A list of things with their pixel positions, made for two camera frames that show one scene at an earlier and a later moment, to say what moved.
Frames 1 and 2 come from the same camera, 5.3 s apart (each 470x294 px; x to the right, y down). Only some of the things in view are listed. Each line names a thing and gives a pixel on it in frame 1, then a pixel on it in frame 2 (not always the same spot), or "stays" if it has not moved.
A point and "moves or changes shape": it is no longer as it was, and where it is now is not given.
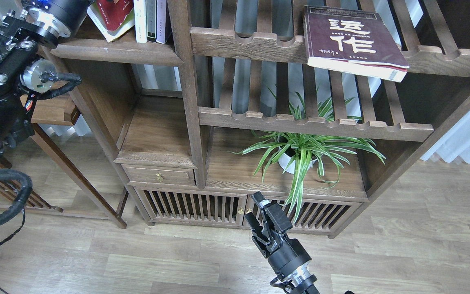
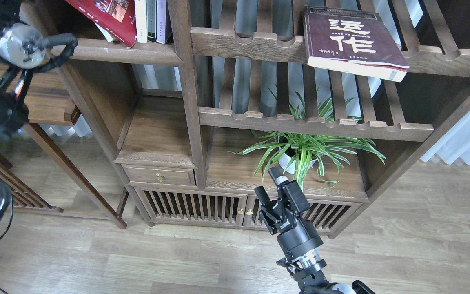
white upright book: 140,9 stays
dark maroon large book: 353,41 stays
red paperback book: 114,12 moves or changes shape
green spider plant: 299,150 stays
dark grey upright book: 151,20 stays
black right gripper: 289,260 -> 298,234
